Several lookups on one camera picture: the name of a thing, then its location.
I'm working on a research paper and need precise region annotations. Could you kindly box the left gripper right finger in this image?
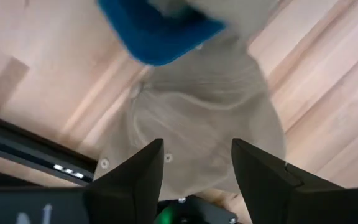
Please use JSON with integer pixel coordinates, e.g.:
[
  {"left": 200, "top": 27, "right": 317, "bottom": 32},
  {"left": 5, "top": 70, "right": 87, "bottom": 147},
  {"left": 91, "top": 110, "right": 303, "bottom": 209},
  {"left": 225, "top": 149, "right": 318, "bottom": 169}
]
[{"left": 231, "top": 138, "right": 354, "bottom": 224}]

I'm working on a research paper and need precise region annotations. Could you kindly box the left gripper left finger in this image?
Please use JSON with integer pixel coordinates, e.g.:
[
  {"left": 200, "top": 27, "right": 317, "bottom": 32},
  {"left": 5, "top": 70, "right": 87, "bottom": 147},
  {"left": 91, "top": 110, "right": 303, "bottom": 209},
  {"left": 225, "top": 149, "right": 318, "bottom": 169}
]
[{"left": 84, "top": 138, "right": 165, "bottom": 224}]

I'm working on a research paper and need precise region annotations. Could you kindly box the beige cotton cap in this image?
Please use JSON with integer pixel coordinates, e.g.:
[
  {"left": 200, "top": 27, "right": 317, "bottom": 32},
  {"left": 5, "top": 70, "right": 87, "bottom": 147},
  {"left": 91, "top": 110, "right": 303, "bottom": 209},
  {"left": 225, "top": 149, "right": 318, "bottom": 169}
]
[{"left": 93, "top": 0, "right": 287, "bottom": 202}]

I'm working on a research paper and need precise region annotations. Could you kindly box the blue plastic tray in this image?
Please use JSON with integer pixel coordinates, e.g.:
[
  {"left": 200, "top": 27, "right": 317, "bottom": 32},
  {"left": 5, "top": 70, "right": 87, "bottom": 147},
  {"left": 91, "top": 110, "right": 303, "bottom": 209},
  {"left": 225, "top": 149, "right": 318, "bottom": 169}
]
[{"left": 96, "top": 0, "right": 227, "bottom": 67}]

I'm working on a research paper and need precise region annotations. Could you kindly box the black aluminium table frame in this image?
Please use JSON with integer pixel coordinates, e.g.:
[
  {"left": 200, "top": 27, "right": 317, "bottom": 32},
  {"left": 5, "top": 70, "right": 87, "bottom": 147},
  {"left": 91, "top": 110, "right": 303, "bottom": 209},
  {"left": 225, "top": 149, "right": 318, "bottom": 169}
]
[{"left": 0, "top": 110, "right": 98, "bottom": 187}]

